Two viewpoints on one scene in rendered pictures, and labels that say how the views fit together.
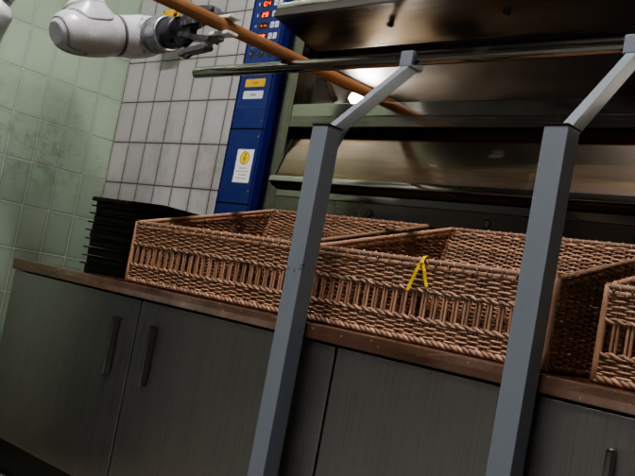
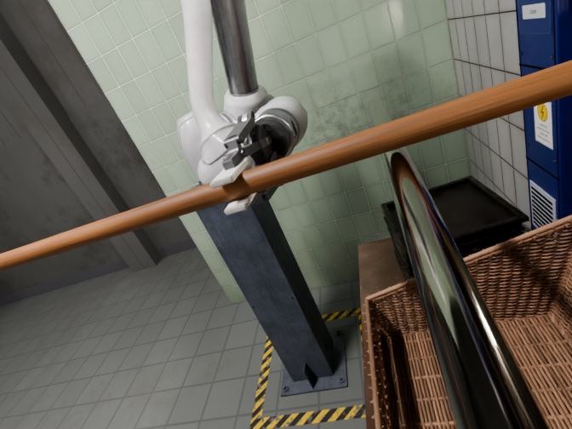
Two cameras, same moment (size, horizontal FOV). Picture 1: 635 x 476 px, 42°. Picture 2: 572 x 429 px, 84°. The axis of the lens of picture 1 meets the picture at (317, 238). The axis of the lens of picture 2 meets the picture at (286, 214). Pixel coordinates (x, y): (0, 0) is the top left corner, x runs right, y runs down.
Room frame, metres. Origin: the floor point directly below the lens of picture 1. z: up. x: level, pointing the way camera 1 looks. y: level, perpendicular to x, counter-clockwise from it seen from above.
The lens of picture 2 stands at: (1.75, -0.09, 1.30)
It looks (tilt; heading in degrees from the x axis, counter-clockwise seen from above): 24 degrees down; 68
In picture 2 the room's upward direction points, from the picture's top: 24 degrees counter-clockwise
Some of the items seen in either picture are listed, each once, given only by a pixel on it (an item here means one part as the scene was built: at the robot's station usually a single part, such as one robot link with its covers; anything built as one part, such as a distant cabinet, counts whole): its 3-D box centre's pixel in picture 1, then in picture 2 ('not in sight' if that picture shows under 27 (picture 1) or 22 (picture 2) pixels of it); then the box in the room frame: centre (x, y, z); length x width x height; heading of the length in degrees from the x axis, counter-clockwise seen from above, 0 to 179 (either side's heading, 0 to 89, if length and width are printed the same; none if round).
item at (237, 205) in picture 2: (222, 34); (243, 197); (1.86, 0.29, 1.17); 0.07 x 0.03 x 0.01; 47
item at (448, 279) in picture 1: (488, 283); not in sight; (1.66, -0.35, 0.72); 0.56 x 0.49 x 0.28; 46
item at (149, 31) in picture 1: (163, 34); (273, 135); (2.01, 0.46, 1.19); 0.09 x 0.06 x 0.09; 137
